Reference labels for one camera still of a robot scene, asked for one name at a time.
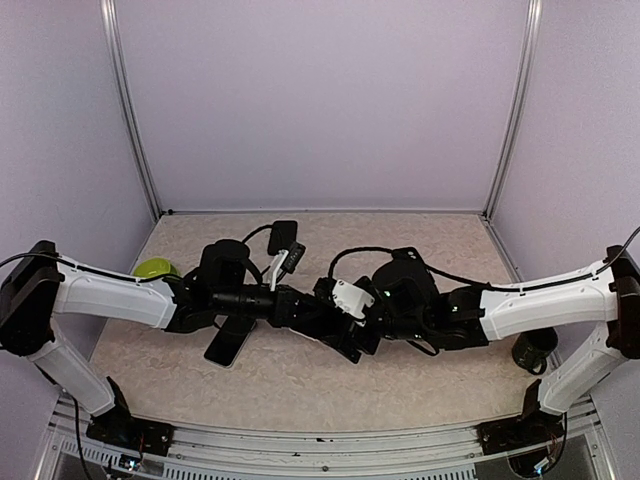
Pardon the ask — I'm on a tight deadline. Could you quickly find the black phone case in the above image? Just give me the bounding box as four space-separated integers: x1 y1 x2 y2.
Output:
391 247 422 262
267 220 298 256

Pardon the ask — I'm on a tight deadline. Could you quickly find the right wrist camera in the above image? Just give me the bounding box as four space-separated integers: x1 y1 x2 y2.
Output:
314 278 375 320

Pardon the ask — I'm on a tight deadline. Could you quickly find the face-up phone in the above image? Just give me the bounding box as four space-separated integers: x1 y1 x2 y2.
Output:
204 316 256 368

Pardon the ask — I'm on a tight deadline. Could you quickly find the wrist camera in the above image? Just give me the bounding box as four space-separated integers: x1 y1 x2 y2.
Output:
314 278 375 320
267 242 306 291

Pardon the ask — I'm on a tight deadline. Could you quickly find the green bowl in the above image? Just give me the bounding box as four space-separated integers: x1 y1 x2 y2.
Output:
133 257 180 278

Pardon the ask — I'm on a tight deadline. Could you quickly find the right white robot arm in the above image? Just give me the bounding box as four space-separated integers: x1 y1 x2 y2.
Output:
314 245 639 444

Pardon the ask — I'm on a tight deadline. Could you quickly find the front aluminium rail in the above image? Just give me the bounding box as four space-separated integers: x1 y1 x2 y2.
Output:
34 394 616 480

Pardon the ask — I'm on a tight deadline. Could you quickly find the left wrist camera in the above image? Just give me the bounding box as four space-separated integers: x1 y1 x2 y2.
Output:
267 242 306 291

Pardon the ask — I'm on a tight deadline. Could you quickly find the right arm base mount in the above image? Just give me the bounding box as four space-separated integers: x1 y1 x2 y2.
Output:
476 380 567 455

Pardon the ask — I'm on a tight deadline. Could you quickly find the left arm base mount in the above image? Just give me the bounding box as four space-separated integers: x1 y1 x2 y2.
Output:
86 377 175 457

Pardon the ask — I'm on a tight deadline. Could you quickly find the right aluminium frame post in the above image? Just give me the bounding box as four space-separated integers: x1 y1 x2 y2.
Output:
483 0 543 223

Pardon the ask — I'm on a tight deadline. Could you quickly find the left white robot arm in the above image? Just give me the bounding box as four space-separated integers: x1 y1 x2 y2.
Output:
1 239 322 445

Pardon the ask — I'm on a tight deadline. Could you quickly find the left aluminium frame post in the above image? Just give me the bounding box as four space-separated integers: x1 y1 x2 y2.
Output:
100 0 163 222

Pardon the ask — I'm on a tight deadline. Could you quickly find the dark green mug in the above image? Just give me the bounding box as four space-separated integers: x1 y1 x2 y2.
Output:
511 327 558 376

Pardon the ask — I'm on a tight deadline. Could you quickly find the aluminium frame post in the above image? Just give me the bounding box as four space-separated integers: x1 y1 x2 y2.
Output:
483 0 543 223
100 0 163 222

